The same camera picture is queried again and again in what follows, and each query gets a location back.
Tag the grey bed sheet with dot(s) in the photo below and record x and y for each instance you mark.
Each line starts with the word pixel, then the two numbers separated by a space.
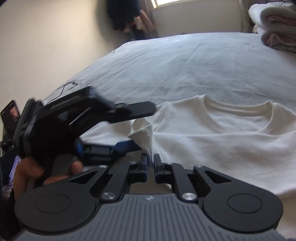
pixel 232 68

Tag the cream Pooh t-shirt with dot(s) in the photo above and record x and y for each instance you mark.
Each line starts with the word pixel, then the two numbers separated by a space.
pixel 255 144

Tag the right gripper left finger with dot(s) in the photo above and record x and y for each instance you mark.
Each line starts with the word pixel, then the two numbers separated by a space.
pixel 122 177

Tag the person left hand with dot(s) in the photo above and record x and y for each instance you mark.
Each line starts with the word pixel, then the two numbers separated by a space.
pixel 28 169

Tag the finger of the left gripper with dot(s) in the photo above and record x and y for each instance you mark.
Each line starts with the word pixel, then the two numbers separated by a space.
pixel 105 153
pixel 138 111

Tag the black phone on stand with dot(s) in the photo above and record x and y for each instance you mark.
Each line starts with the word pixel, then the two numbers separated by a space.
pixel 10 116

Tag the hanging dark clothes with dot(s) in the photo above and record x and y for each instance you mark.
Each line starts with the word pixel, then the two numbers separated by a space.
pixel 132 17

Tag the folded grey pink duvet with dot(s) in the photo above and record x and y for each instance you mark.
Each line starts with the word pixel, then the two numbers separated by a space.
pixel 275 24

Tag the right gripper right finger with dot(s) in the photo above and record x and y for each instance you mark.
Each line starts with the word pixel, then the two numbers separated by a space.
pixel 175 175

